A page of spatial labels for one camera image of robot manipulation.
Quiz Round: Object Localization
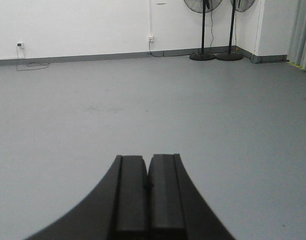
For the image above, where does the black cable on floor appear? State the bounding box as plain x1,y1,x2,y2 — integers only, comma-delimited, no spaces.
16,46,51,72

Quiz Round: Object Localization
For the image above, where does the black pedestal fan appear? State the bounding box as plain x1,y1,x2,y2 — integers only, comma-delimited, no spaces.
216,0,255,62
184,0,222,62

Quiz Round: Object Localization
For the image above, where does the black pedestal fan left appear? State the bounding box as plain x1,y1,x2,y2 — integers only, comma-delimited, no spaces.
184,0,222,62

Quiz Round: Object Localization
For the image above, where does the black pedestal fan right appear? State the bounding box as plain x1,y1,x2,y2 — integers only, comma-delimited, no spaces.
216,0,255,62

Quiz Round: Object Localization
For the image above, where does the grey curtain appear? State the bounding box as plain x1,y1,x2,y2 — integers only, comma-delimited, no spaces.
287,0,306,71

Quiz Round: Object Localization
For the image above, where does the white wall socket with plug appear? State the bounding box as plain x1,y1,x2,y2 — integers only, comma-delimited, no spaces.
17,42,25,49

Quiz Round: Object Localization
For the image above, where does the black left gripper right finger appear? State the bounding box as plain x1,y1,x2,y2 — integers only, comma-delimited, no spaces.
148,154,234,240

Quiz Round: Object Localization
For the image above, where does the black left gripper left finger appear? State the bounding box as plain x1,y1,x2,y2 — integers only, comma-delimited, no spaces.
29,155,149,240

